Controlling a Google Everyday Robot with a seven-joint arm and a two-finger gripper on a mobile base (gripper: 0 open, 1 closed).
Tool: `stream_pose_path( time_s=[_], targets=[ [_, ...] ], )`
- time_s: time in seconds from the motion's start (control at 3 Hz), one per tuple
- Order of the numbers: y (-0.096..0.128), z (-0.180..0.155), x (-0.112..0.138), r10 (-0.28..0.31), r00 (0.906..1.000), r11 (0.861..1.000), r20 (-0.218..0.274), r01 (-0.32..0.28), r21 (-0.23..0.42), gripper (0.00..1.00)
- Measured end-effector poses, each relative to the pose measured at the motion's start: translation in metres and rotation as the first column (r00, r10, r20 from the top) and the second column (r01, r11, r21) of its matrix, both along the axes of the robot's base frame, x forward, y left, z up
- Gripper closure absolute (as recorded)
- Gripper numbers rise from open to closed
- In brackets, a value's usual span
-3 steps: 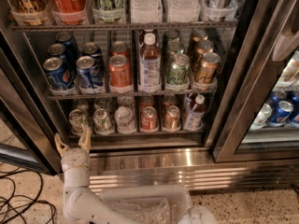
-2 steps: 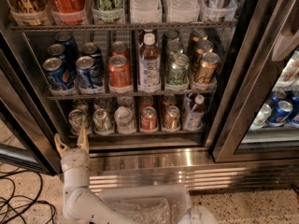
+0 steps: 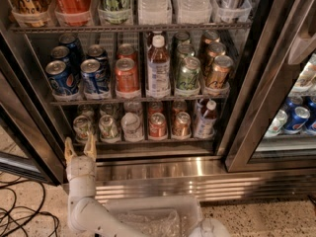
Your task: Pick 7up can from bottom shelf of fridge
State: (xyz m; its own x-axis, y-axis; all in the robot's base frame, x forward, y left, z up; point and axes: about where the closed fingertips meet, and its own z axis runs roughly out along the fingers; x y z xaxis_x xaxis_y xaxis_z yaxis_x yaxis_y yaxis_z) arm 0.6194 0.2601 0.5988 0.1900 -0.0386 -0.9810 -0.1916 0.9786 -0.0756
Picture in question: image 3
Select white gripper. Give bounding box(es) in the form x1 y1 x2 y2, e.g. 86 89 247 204
64 133 97 181

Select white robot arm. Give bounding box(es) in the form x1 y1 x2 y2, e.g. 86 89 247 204
64 132 231 237

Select open fridge door left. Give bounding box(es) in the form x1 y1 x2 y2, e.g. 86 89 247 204
0 52 65 186

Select front left Pepsi can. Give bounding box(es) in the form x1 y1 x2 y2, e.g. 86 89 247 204
45 60 79 98

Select red soda can bottom shelf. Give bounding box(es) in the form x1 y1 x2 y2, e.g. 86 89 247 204
149 113 167 138

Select orange soda can front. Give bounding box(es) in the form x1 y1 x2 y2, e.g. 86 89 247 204
115 58 140 98

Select orange soda can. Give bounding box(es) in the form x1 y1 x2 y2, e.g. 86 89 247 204
115 58 140 98
117 43 137 61

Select rear left Pepsi can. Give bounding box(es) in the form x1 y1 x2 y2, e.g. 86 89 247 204
50 45 80 82

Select copper can bottom shelf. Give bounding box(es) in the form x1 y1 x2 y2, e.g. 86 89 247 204
172 112 191 137

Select rear orange soda can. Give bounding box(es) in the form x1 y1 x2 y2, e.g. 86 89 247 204
117 43 137 61

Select stainless steel fridge body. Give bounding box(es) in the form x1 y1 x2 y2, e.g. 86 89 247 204
0 0 316 201

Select tea bottle bottom shelf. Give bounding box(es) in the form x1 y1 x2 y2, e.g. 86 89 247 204
194 99 217 138

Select green LaCroix can front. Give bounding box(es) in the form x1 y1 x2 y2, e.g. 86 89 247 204
175 56 200 96

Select middle green can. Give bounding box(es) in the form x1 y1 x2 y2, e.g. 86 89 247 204
176 43 196 67

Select Coca-Cola can top shelf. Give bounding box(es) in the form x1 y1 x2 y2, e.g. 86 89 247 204
55 0 93 27

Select yellow LaCroix can top shelf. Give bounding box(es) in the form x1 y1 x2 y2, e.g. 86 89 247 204
10 0 55 28

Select green LaCroix can top shelf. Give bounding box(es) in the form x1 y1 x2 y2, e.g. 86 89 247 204
98 0 132 26

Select gold can front right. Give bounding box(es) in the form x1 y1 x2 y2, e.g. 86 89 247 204
204 55 234 93

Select gold can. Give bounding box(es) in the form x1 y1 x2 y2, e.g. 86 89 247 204
203 41 226 76
204 55 234 93

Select middle gold can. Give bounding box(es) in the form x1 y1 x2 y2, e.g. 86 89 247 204
203 41 226 76

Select white can behind glass door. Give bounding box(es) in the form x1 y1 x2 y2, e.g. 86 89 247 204
265 110 287 137

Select silver can top shelf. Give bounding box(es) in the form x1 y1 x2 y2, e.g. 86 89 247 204
215 0 251 23

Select Pepsi can behind glass door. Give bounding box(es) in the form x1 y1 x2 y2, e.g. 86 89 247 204
283 107 310 134

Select glass fridge door right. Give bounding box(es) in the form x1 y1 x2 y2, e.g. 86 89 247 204
225 0 316 172

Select tea bottle white cap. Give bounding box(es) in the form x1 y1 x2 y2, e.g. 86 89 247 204
147 35 170 98

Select clear plastic bin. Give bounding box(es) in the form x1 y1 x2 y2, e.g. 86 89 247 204
106 196 202 237

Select black cables on floor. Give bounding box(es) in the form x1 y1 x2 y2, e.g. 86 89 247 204
0 172 60 237

